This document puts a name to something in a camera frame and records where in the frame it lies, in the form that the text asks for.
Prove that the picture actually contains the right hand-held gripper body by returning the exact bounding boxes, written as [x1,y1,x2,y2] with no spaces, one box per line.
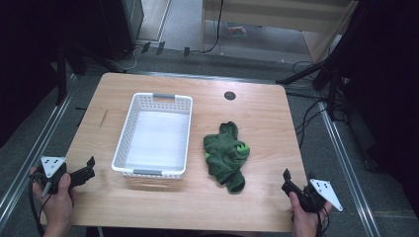
[281,179,344,213]

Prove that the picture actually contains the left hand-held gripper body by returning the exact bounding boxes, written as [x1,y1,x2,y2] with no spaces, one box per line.
[30,156,97,196]

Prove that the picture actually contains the person's right hand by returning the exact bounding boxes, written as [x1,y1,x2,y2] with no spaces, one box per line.
[289,192,333,237]

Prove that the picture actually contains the person's left hand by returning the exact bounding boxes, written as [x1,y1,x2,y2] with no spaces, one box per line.
[29,167,75,229]

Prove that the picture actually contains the green sock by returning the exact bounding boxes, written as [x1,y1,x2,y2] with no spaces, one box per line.
[203,120,251,195]

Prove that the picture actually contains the white plastic basket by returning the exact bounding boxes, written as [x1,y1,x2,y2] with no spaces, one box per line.
[111,92,194,181]

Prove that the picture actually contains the black metal stand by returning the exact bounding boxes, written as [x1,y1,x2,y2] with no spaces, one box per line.
[53,40,126,107]

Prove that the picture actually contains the black tripod stand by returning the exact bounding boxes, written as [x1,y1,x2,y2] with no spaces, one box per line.
[276,33,355,121]

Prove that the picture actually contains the dark curtain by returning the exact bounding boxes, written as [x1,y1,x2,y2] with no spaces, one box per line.
[339,0,419,211]

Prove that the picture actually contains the black cabinet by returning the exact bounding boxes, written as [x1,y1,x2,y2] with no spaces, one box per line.
[98,0,146,61]

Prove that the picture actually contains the red printed booklet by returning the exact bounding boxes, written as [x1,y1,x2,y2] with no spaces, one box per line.
[226,23,249,38]

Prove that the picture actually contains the light wooden furniture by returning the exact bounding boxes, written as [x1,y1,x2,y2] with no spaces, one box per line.
[200,0,360,64]

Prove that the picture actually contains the metal floor rail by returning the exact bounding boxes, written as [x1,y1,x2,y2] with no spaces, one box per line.
[316,101,382,237]
[0,74,78,230]

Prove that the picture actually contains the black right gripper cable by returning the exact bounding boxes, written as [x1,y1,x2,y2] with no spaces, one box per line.
[314,206,331,237]

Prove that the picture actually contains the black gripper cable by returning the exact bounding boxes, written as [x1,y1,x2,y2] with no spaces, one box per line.
[27,174,45,237]
[314,206,331,237]

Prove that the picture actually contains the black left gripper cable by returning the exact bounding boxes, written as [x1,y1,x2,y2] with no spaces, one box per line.
[27,174,45,237]

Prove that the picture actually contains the black floor cables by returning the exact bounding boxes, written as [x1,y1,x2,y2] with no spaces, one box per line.
[292,59,330,150]

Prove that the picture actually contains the white floor cable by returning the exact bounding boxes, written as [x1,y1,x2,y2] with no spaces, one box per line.
[111,44,143,73]

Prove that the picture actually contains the black hanging cable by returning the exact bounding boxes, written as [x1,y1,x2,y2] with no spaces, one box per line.
[200,0,225,54]

